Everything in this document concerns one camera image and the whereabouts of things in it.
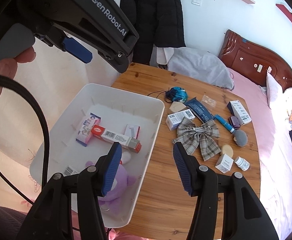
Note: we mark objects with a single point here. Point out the pink pillow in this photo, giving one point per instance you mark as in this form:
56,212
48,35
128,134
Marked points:
273,90

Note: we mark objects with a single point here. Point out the round beige powder puff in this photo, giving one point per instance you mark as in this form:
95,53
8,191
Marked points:
227,150

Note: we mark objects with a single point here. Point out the white pill bottle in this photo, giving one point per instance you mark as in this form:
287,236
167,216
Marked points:
241,163

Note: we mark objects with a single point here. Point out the blue tube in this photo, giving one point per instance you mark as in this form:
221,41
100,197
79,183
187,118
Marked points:
223,122

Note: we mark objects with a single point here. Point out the clear plastic small box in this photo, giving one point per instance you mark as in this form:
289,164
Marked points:
209,101

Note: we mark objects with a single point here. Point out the pink bedspread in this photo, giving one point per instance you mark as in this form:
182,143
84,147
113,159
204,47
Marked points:
273,130

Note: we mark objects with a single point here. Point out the small white square box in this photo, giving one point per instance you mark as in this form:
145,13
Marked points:
224,163

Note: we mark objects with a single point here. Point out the grey round pouch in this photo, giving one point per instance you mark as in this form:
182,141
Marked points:
241,138

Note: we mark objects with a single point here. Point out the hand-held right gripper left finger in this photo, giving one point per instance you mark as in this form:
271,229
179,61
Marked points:
112,167

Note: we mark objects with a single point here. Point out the red white toothpaste box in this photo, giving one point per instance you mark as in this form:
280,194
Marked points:
113,136

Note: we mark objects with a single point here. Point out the black hanging coat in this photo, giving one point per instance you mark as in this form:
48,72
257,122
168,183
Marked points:
156,17

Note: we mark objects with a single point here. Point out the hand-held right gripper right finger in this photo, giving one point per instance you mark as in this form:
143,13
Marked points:
183,170

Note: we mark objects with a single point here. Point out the small red white box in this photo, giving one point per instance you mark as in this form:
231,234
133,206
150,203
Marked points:
132,130

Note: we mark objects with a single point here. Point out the purple plush toy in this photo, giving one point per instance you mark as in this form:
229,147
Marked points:
129,180

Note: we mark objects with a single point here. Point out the large white blue box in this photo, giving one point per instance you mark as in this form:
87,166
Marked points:
239,112

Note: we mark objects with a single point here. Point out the wooden bed headboard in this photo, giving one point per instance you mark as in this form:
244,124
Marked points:
248,55

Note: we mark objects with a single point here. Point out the dark blue snack packet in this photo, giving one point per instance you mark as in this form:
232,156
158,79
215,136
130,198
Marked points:
198,110

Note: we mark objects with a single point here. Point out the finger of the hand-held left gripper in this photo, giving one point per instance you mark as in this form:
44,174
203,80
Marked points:
78,51
119,62

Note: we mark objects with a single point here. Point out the person's left hand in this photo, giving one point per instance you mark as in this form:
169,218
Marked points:
0,92

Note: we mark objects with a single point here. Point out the person's pink trouser leg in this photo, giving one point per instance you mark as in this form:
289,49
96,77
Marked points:
113,235

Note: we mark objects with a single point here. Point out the red wall shelf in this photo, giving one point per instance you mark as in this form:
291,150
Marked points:
290,17

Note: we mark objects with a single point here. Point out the plaid bow hair clip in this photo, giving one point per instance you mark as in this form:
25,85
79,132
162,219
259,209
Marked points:
198,140

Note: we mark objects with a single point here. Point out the white plastic bin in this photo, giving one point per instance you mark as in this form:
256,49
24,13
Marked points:
105,100

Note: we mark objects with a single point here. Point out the white wall switch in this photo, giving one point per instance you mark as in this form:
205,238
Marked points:
197,1

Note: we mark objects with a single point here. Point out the small white blue box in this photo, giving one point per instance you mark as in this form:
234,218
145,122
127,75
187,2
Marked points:
176,120

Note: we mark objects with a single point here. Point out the grey cloth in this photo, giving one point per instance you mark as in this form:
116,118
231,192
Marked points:
201,65

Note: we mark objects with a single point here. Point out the small purple case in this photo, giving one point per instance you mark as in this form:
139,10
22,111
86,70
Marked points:
234,121

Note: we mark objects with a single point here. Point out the white cushion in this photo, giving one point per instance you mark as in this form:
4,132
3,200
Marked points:
163,55

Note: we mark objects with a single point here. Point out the pink white cartoon box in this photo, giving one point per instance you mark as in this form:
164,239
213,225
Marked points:
87,130

